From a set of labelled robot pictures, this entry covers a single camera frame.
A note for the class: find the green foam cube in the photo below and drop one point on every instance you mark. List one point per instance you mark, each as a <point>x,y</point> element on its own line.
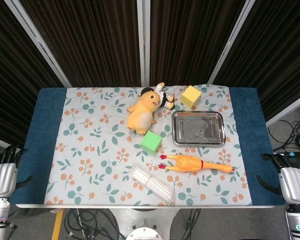
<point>150,142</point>

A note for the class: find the black power strip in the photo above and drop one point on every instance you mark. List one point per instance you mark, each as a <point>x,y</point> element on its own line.
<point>297,154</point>

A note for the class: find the yellow plush animal toy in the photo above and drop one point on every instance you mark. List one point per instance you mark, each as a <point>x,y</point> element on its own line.
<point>142,115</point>

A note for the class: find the floral tablecloth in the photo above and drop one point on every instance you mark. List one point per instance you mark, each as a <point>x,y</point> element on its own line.
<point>90,140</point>

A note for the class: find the dark partition screen panel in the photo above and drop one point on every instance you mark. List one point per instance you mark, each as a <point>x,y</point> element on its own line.
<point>190,37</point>
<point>15,87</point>
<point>90,37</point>
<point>277,50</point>

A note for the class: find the rectangular metal tray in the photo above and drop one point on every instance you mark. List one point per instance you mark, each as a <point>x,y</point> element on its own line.
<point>197,127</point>

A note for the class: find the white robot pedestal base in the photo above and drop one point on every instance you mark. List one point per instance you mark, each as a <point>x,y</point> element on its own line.
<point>145,220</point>

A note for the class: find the bundle of clear wrapped straws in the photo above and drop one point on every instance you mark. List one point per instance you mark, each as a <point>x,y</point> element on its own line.
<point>162,191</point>

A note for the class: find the orange rubber chicken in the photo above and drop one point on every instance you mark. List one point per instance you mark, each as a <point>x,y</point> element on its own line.
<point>187,162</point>

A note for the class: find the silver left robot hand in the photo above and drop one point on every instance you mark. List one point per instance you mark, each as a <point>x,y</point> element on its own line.
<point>2,180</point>

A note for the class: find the blue table cover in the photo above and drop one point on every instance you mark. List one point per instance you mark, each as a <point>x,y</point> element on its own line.
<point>45,125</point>

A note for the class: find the yellow foam cube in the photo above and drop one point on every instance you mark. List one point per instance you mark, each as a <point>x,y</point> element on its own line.
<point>190,96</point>

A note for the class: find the yellow floor tape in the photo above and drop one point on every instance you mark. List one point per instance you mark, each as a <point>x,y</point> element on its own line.
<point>57,225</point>

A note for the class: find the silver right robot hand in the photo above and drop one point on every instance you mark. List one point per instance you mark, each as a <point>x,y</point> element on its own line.
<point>295,185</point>

